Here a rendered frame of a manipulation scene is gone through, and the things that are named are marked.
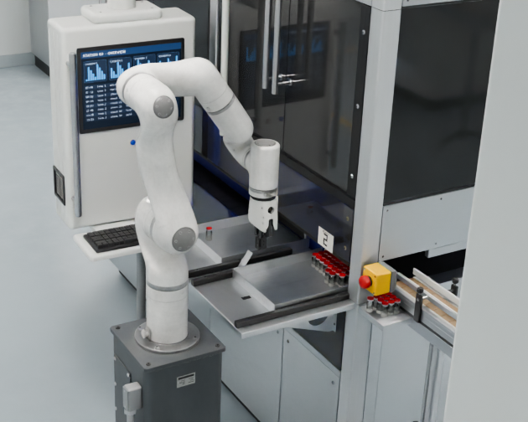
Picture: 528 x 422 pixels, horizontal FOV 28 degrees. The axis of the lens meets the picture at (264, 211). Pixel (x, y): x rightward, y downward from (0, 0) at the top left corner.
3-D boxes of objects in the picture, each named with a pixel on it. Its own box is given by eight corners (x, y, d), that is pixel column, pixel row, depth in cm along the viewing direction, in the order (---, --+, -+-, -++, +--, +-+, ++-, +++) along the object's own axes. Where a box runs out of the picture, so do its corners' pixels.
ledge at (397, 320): (394, 301, 331) (395, 296, 330) (419, 321, 321) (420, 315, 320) (358, 311, 324) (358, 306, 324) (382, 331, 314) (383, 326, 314)
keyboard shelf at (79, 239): (177, 211, 406) (177, 204, 405) (209, 240, 384) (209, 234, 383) (65, 231, 386) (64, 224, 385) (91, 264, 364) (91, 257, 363)
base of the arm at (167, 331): (151, 360, 295) (150, 303, 287) (124, 329, 310) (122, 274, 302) (210, 344, 304) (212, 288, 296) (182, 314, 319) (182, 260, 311)
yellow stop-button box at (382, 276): (380, 281, 322) (382, 260, 319) (394, 291, 317) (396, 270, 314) (360, 286, 319) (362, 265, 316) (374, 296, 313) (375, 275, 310)
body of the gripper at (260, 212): (283, 196, 302) (282, 230, 307) (265, 182, 310) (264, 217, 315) (261, 200, 299) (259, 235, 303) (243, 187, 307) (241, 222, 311)
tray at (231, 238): (270, 218, 380) (271, 209, 378) (308, 247, 359) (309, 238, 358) (185, 235, 364) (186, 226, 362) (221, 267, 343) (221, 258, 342)
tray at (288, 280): (320, 256, 353) (321, 247, 352) (365, 290, 333) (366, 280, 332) (232, 278, 337) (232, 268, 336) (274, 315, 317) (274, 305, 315)
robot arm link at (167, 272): (157, 295, 292) (156, 217, 282) (130, 266, 306) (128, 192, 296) (195, 285, 297) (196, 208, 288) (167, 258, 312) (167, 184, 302)
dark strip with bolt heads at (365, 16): (342, 255, 328) (362, 3, 295) (350, 261, 325) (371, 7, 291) (339, 256, 327) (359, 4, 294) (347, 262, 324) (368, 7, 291)
